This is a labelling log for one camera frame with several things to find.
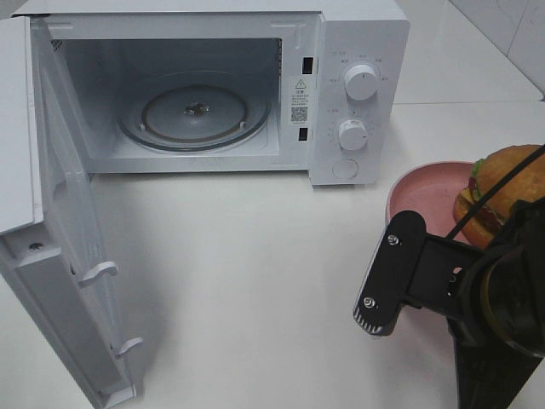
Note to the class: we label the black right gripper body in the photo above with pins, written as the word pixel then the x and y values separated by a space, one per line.
pixel 499 338

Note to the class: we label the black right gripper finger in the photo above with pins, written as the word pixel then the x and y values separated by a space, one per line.
pixel 412 267

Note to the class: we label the pink round plate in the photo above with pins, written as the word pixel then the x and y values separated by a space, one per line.
pixel 430 190

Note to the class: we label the round white door button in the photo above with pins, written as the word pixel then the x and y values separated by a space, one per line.
pixel 345 168

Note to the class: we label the lower white timer knob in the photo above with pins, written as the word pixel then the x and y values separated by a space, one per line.
pixel 352 135

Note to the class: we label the upper white power knob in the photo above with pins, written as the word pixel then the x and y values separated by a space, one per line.
pixel 361 82

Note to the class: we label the white microwave oven body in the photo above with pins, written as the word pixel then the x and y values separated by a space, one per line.
pixel 115 45

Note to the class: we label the white warning label sticker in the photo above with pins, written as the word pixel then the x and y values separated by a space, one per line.
pixel 300 96

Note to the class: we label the glass microwave turntable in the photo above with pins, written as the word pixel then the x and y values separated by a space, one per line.
pixel 189 112

